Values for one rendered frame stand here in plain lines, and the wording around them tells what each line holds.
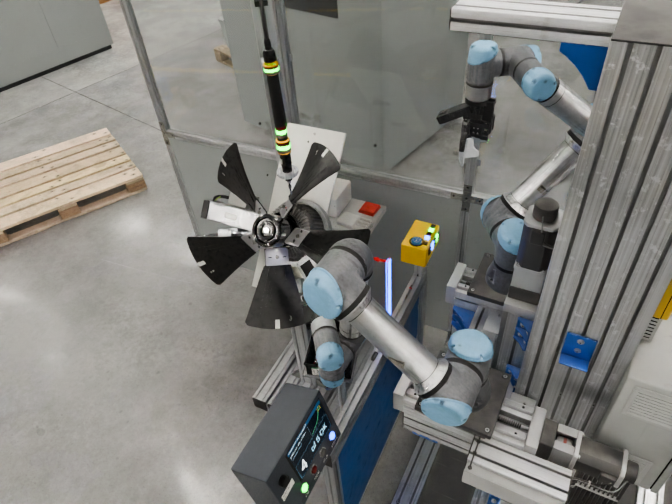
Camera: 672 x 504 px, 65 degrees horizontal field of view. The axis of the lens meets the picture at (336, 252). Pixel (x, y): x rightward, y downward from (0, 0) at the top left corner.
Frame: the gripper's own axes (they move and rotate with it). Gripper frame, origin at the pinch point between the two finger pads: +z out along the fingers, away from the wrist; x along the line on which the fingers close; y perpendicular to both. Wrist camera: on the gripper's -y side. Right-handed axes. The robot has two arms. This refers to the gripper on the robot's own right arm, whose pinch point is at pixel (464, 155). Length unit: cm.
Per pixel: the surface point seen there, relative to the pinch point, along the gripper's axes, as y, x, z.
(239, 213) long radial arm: -83, -16, 35
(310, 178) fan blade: -50, -13, 12
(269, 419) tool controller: -20, -93, 25
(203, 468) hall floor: -91, -74, 148
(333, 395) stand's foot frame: -49, -18, 140
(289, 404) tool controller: -17, -88, 24
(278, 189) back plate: -75, 1, 32
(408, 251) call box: -16.4, -3.4, 43.5
